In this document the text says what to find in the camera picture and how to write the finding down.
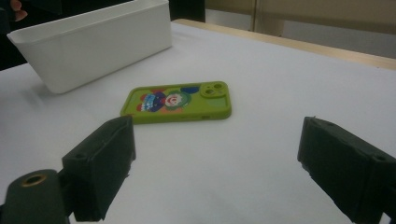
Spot white plastic bin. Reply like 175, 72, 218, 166
7, 0, 173, 95

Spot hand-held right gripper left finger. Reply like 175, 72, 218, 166
61, 115, 137, 223

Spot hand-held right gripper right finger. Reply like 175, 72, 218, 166
296, 116, 396, 224

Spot green phone case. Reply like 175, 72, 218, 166
120, 81, 233, 125

